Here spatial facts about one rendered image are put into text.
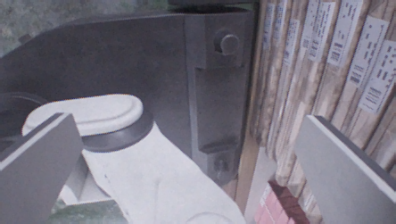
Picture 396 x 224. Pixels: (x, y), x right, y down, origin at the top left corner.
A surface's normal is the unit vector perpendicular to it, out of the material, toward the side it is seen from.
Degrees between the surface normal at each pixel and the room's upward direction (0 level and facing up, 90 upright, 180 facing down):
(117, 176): 90
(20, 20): 0
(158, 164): 90
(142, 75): 0
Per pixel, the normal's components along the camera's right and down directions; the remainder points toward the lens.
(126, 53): 0.18, 0.51
